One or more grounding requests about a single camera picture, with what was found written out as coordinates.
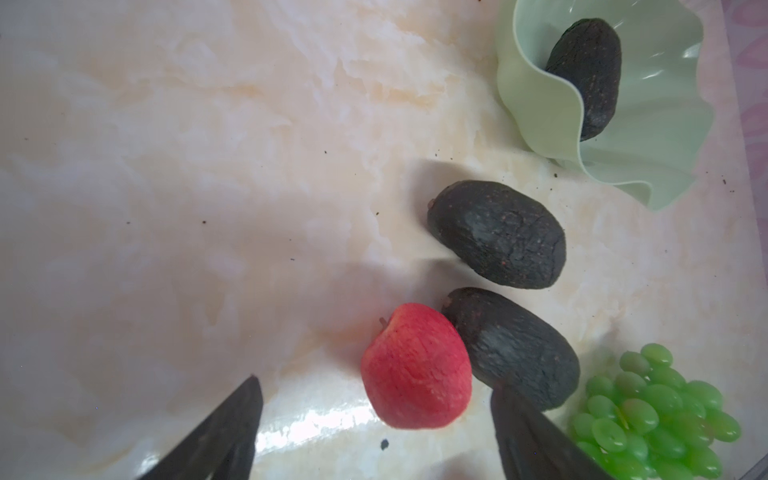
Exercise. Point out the dark avocado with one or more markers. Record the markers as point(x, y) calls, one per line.
point(508, 343)
point(503, 235)
point(589, 56)

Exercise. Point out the red apple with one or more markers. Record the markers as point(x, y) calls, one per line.
point(416, 372)

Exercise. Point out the light green wavy fruit bowl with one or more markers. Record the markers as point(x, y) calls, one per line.
point(649, 148)

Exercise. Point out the green grape bunch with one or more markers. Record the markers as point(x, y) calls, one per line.
point(649, 422)

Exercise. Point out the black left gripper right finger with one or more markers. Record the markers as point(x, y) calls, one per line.
point(531, 447)

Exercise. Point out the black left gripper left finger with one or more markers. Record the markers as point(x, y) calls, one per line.
point(223, 445)

